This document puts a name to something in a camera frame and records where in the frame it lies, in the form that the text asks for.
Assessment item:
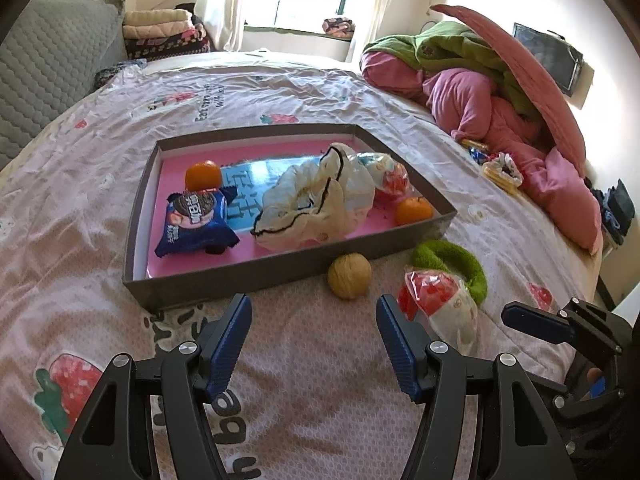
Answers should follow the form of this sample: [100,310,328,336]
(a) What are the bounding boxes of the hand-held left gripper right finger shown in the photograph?
[375,294,576,480]

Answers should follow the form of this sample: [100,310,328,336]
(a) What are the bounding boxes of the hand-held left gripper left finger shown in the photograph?
[54,293,253,480]

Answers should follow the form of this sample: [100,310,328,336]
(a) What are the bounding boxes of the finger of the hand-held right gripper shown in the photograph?
[525,373,584,412]
[501,301,574,346]

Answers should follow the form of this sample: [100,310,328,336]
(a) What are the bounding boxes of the plastic-wrapped white toy egg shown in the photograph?
[397,267,480,356]

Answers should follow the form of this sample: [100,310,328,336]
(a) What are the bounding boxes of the grey cardboard box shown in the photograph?
[122,122,458,313]

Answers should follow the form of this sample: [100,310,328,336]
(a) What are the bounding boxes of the walnut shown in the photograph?
[327,253,373,301]

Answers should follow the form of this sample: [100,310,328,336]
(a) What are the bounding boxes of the green fuzzy scrunchie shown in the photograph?
[410,239,488,307]

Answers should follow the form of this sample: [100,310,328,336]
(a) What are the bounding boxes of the blue cookie packet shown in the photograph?
[154,187,241,259]

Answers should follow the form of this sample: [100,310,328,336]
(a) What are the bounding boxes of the orange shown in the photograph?
[185,160,222,193]
[395,196,434,227]

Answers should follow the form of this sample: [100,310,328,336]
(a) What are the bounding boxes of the cream scrunchie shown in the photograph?
[249,142,377,253]

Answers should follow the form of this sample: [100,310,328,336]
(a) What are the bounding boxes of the plastic-wrapped red toy egg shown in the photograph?
[357,151,416,203]

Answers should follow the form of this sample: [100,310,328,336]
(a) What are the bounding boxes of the strawberry print bed sheet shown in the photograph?
[0,50,606,480]

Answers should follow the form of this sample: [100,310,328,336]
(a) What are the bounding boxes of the dark folded clothes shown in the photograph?
[590,179,636,246]

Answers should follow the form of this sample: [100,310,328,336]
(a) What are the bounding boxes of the yellow wafer packet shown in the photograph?
[482,164,521,194]

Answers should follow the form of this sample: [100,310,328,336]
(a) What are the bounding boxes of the small snack wrappers pile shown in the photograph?
[492,152,526,186]

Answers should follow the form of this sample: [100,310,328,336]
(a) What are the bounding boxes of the pink quilt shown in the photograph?
[360,51,603,253]

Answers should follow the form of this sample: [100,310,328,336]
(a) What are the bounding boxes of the pink quilted mat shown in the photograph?
[430,4,587,178]

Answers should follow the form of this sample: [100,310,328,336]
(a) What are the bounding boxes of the green blanket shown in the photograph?
[362,20,543,116]

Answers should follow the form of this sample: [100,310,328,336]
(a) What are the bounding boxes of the blue patterned cloth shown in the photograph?
[95,59,148,87]

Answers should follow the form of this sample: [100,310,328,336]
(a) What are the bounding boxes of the dark checkered folded blanket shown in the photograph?
[124,30,213,61]

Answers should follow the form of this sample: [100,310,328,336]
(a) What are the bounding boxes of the patterned cloth bundle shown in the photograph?
[321,17,357,38]

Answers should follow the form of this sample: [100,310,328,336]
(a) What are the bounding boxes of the cream folded blanket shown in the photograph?
[122,8,193,41]

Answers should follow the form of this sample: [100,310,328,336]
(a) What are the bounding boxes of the white curtain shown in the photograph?
[195,0,251,52]
[350,0,401,63]

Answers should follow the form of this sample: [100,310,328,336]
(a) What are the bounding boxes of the grey quilted headboard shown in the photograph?
[0,0,128,171]

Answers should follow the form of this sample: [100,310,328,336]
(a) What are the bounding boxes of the wall television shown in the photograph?
[512,22,585,97]

